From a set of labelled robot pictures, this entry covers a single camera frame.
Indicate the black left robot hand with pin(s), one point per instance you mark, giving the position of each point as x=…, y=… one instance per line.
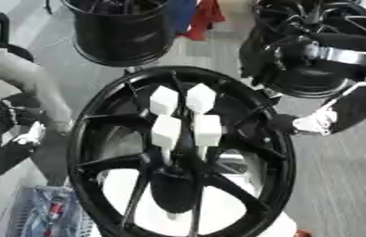
x=8, y=154

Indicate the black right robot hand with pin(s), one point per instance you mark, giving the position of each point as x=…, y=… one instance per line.
x=361, y=106

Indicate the black spoked wheel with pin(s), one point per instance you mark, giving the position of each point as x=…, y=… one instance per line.
x=110, y=162
x=299, y=80

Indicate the white pin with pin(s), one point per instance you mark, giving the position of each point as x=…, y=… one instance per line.
x=166, y=131
x=208, y=129
x=200, y=98
x=163, y=100

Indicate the black wheel rim barrel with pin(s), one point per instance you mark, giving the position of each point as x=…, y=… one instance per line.
x=121, y=34

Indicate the blue basket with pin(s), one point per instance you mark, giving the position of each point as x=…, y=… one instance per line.
x=50, y=213

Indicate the person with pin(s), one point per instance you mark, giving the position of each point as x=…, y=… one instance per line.
x=26, y=77

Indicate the black chair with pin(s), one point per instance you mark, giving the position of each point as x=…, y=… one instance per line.
x=2, y=19

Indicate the red cloth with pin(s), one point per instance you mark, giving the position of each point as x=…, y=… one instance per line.
x=204, y=21

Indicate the blue cloth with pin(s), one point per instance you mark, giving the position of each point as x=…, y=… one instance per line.
x=181, y=15

